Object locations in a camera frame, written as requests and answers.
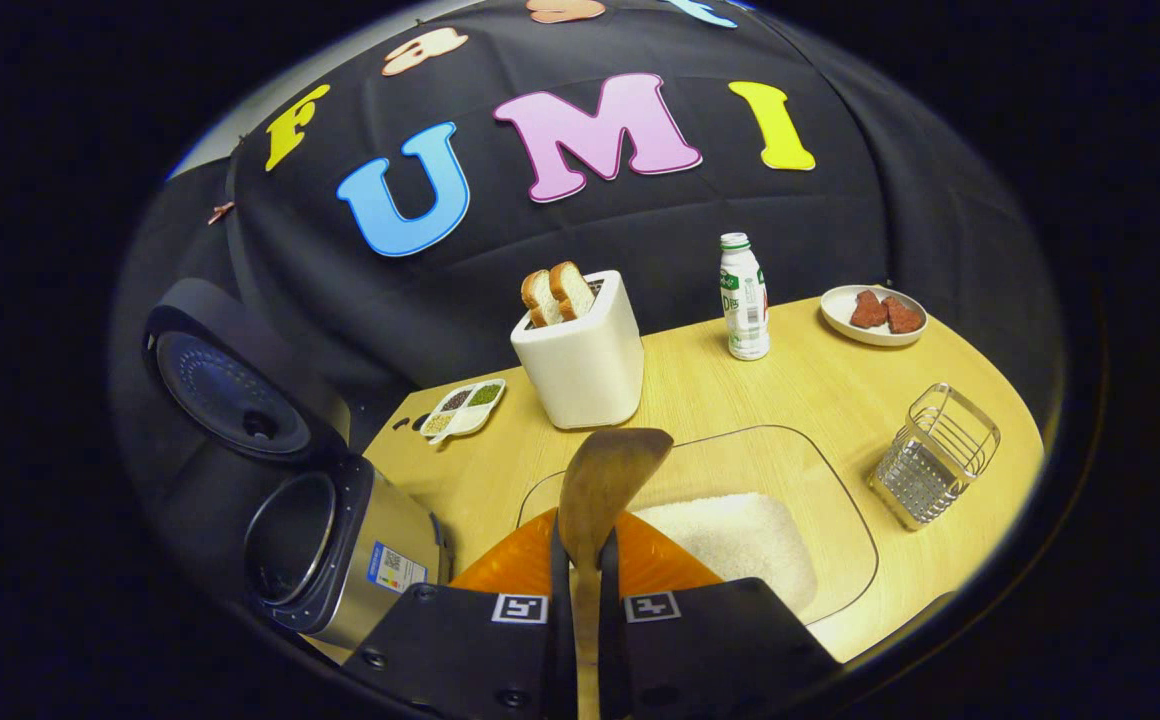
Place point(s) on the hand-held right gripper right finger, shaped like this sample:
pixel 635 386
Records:
pixel 700 660

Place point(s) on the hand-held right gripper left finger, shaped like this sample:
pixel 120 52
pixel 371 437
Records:
pixel 480 660

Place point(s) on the white rice heap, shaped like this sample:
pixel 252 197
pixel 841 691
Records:
pixel 740 540

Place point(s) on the dark rice cooker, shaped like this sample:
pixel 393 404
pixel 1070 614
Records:
pixel 360 540

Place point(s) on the wooden spoon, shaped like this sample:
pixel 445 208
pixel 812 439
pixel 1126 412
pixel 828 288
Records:
pixel 605 480

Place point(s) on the clear plastic rice box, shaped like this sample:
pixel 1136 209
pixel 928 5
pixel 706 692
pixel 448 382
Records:
pixel 820 470

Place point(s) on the white divided grain dish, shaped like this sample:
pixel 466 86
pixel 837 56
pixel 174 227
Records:
pixel 462 412

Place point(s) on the white toaster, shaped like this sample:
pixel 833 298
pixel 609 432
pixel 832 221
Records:
pixel 585 370

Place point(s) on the white green milk bottle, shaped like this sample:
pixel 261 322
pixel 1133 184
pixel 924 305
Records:
pixel 745 300

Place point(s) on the toasted bread slice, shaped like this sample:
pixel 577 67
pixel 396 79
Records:
pixel 572 290
pixel 540 300

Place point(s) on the white round plate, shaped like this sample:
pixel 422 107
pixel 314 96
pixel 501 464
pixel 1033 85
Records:
pixel 840 320

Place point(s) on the red meat slice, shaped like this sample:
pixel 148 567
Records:
pixel 868 310
pixel 903 316

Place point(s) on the black backdrop cloth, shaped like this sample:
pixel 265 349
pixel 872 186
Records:
pixel 840 220

